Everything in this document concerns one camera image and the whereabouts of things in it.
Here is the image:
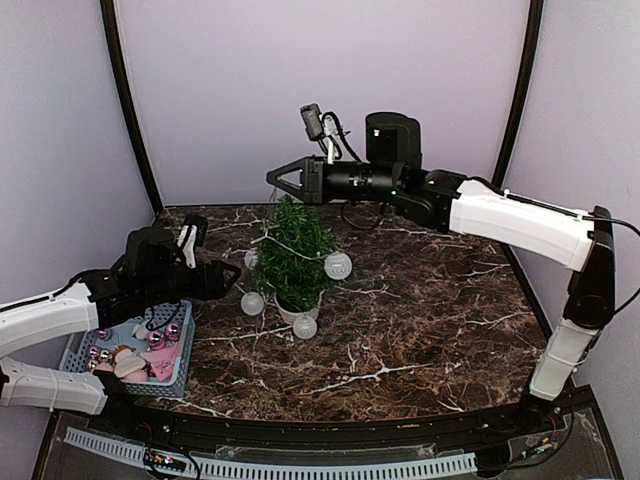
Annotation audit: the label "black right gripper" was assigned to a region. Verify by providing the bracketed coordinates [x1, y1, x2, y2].
[266, 155, 401, 206]

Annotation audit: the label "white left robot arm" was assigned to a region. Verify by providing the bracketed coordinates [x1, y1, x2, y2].
[1, 215, 241, 436]

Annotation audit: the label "pink bauble ornaments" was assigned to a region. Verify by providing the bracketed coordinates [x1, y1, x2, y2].
[86, 321, 187, 383]

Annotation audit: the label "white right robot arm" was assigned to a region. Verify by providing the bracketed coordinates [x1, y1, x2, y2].
[266, 111, 616, 434]

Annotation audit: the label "small green christmas tree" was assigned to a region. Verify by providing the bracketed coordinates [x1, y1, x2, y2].
[250, 195, 340, 325]

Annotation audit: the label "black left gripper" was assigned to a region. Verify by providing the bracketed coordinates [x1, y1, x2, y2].
[139, 258, 240, 309]

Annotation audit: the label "white perforated cable tray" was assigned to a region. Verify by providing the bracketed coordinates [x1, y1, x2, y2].
[63, 427, 477, 479]

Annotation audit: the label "white ball string lights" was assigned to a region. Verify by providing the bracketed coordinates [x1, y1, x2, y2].
[245, 224, 353, 340]

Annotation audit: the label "light blue plastic basket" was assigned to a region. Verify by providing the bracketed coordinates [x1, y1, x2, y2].
[59, 301, 195, 398]

